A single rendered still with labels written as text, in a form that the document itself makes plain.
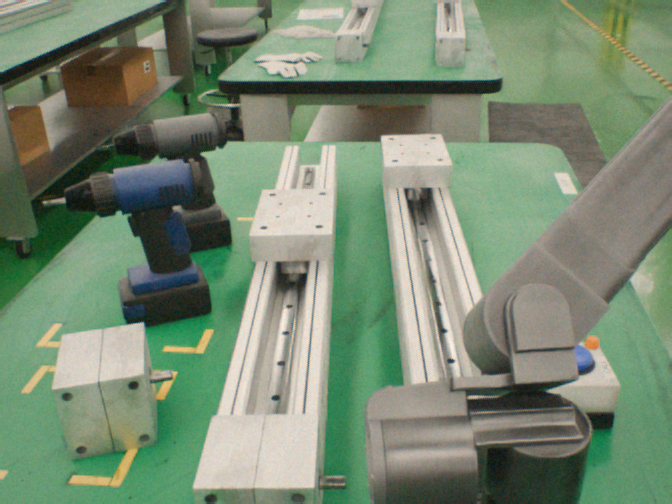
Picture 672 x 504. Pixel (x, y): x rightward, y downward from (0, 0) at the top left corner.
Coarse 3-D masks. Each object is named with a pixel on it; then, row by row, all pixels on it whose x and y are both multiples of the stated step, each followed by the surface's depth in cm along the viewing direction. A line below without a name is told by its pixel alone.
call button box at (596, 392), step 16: (592, 352) 77; (592, 368) 74; (608, 368) 75; (576, 384) 73; (592, 384) 72; (608, 384) 72; (576, 400) 73; (592, 400) 73; (608, 400) 73; (592, 416) 74; (608, 416) 74
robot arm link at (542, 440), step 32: (480, 416) 39; (512, 416) 39; (544, 416) 39; (576, 416) 40; (480, 448) 38; (512, 448) 38; (544, 448) 38; (576, 448) 38; (480, 480) 39; (512, 480) 39; (544, 480) 38; (576, 480) 39
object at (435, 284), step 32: (384, 192) 130; (448, 192) 113; (416, 224) 109; (448, 224) 102; (416, 256) 102; (448, 256) 95; (416, 288) 86; (448, 288) 94; (480, 288) 86; (416, 320) 80; (448, 320) 85; (416, 352) 74; (448, 352) 79
